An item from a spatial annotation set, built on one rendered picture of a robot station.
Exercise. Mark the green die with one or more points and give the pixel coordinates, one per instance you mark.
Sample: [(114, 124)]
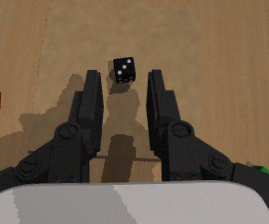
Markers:
[(261, 168)]

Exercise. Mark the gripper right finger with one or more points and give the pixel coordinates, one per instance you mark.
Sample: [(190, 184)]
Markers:
[(188, 157)]

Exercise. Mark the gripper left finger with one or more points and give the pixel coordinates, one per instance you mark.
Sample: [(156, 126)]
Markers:
[(60, 159)]

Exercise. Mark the tan mat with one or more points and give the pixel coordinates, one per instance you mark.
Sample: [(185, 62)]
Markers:
[(83, 35)]

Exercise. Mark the black die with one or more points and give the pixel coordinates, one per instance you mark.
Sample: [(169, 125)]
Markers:
[(124, 70)]

